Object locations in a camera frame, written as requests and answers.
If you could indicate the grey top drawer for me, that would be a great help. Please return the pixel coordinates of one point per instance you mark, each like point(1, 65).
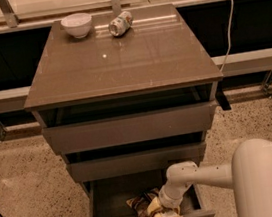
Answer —
point(130, 129)

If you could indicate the grey drawer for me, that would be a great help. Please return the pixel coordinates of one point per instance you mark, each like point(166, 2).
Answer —
point(114, 166)
point(130, 129)
point(108, 197)

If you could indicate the brown chip bag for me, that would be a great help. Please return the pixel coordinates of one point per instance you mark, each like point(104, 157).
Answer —
point(140, 204)

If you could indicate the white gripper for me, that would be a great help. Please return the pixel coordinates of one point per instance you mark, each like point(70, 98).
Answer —
point(169, 199)

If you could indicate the grey drawer cabinet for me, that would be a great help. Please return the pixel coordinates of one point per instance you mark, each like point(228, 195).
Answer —
point(158, 64)

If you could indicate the white ceramic bowl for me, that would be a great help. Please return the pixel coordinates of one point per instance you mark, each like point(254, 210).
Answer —
point(77, 25)

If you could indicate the grey middle drawer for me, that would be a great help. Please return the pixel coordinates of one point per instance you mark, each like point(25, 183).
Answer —
point(114, 166)

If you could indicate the grey bottom drawer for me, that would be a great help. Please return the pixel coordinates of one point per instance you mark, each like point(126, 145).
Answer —
point(108, 197)

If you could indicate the green white soda can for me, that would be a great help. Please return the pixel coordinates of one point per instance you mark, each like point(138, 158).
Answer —
point(122, 23)

